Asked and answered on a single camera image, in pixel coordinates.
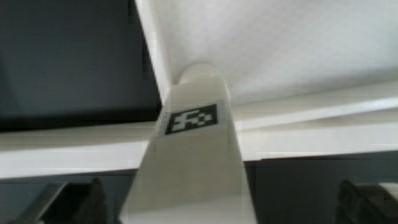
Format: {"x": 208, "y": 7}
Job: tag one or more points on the white desk top tray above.
{"x": 102, "y": 56}

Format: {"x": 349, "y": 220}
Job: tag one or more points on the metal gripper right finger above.
{"x": 367, "y": 203}

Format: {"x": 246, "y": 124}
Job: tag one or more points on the white desk leg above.
{"x": 191, "y": 186}

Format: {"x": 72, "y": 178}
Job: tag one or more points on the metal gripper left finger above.
{"x": 70, "y": 204}

